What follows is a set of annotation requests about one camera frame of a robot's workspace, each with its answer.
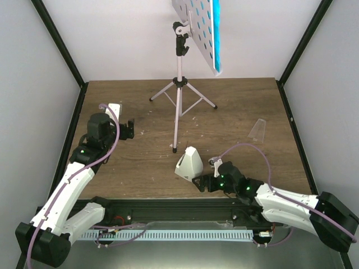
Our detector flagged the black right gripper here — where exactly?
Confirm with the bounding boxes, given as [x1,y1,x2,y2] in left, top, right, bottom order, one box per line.
[192,173,237,194]

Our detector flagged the white metronome body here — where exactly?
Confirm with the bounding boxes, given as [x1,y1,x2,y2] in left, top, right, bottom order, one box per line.
[174,146,203,182]

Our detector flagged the clear plastic metronome cover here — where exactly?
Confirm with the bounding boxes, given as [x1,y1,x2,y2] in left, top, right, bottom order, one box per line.
[247,118,266,143]

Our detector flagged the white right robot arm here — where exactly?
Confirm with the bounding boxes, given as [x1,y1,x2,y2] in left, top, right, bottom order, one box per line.
[192,161,358,253]

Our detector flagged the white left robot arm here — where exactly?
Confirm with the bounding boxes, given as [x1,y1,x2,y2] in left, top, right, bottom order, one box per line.
[15,108,135,268]

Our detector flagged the white perforated stand tray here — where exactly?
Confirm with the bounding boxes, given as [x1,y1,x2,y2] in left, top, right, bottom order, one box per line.
[172,0,216,75]

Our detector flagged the blue sheet music folder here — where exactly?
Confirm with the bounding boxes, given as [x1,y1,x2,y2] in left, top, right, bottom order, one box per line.
[212,0,222,75]

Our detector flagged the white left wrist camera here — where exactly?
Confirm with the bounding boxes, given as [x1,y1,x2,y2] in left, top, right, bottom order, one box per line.
[105,103,122,120]

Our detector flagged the black front mounting rail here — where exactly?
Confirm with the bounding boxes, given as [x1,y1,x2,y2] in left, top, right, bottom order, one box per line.
[69,197,279,229]

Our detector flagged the light blue slotted cable duct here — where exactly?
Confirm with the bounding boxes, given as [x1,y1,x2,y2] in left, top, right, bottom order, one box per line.
[78,230,254,242]

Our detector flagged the black left table rail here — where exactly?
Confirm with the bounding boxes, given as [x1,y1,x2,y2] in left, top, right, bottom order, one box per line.
[36,84,89,214]

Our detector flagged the black left corner post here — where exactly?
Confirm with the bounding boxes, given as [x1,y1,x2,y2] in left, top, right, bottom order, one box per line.
[30,0,86,89]

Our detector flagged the black corner post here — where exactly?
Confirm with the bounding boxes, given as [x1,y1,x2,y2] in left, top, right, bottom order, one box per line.
[30,0,86,89]
[279,0,334,84]

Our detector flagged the black right corner post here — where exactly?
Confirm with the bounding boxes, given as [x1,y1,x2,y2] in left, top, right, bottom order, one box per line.
[279,0,334,84]

